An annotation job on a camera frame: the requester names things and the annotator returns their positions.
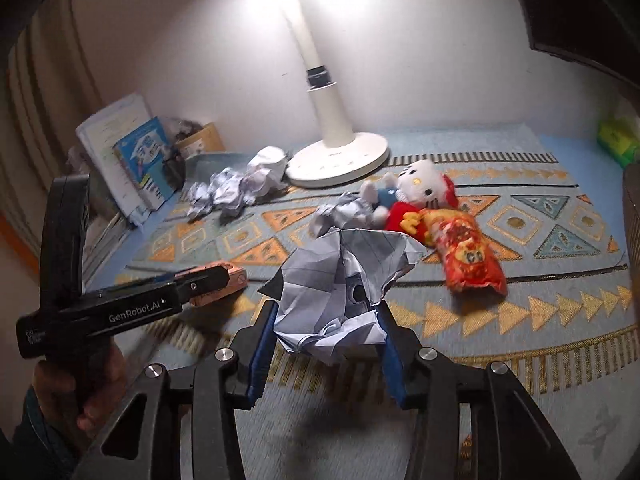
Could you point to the white desk lamp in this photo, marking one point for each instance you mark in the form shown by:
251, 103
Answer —
335, 120

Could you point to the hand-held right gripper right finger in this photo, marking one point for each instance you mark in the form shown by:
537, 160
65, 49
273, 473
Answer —
395, 360

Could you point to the upright stack of paper booklets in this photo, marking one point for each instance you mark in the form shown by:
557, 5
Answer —
110, 130

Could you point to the small orange box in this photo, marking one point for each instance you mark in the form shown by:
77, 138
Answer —
235, 277

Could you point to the person's left hand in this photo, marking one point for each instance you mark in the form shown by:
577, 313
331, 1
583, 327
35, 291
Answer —
100, 400

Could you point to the white cat plush toy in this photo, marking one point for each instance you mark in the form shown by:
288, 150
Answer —
420, 180

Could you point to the green tissue pack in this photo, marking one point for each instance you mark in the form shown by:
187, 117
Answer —
617, 137

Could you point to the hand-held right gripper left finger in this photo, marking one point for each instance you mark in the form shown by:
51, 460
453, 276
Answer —
260, 355

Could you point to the cardboard pen holder box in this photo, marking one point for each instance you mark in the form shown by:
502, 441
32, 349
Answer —
205, 142

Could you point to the grey-blue tray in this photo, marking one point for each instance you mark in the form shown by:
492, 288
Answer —
215, 162

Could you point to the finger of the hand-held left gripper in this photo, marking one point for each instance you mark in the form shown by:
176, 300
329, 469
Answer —
205, 282

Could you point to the blue patterned woven mat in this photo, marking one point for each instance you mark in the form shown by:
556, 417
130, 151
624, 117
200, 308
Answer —
550, 270

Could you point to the large lined paper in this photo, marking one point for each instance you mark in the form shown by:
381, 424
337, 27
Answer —
320, 290

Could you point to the black television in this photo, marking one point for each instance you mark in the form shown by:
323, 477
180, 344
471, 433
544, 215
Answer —
575, 10

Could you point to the flat stack of books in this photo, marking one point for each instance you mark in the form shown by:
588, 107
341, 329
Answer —
107, 240

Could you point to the person's left forearm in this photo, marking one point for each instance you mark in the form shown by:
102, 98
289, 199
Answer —
35, 435

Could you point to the red snack packet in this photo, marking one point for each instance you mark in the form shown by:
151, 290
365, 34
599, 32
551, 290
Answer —
470, 255

